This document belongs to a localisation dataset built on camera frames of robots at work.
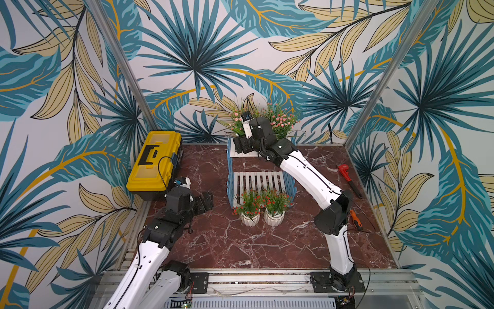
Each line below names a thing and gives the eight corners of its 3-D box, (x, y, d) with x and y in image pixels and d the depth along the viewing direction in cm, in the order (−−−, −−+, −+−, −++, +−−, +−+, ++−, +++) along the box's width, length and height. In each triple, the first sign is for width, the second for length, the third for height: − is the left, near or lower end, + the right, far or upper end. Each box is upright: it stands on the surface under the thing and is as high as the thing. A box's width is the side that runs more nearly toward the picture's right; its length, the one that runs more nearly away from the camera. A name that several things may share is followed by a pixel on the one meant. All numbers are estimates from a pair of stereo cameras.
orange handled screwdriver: (358, 230, 89) (360, 228, 87) (349, 211, 95) (351, 209, 93) (361, 230, 89) (364, 228, 87) (352, 211, 95) (355, 209, 93)
